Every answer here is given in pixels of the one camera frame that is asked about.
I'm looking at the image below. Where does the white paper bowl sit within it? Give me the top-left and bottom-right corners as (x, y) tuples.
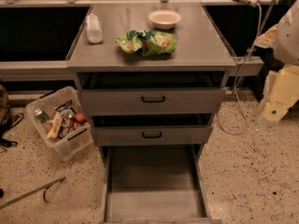
(149, 10), (181, 30)

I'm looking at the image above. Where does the red apple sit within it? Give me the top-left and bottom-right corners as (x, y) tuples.
(75, 113), (86, 123)

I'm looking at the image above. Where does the yellow snack box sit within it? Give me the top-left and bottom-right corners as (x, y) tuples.
(47, 112), (63, 139)

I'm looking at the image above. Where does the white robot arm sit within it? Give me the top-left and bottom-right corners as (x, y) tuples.
(254, 0), (299, 127)

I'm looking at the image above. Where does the black chip bag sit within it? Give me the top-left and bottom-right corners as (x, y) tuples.
(55, 100), (76, 113)

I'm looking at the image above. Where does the green rice chip bag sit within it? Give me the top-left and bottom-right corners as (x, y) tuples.
(116, 30), (177, 57)

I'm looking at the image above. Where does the clear plastic storage bin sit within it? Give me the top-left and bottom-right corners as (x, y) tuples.
(26, 87), (93, 159)

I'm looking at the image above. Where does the top grey drawer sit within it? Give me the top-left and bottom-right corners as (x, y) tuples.
(79, 89), (225, 116)

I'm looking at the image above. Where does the metal bar on floor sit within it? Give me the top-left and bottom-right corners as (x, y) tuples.
(0, 176), (65, 209)

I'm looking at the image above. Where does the grey drawer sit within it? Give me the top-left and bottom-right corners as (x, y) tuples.
(99, 146), (222, 224)
(92, 125), (212, 147)
(79, 89), (225, 116)

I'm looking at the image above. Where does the grey drawer cabinet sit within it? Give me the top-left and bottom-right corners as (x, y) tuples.
(68, 1), (235, 224)

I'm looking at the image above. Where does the green soda can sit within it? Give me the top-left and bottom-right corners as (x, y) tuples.
(34, 108), (50, 124)

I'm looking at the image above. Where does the white power cable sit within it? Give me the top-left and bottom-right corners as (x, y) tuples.
(217, 2), (263, 136)

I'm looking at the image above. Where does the dark backpack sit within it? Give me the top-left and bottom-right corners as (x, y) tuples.
(0, 84), (24, 153)

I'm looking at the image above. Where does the brown snack packet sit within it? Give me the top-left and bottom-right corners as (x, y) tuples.
(58, 119), (74, 139)

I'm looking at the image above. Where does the middle grey drawer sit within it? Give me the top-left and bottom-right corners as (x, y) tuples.
(92, 125), (212, 147)

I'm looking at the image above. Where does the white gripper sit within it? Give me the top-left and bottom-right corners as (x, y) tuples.
(257, 64), (299, 128)

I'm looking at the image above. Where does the bottom grey drawer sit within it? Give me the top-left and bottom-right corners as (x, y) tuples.
(99, 146), (222, 224)

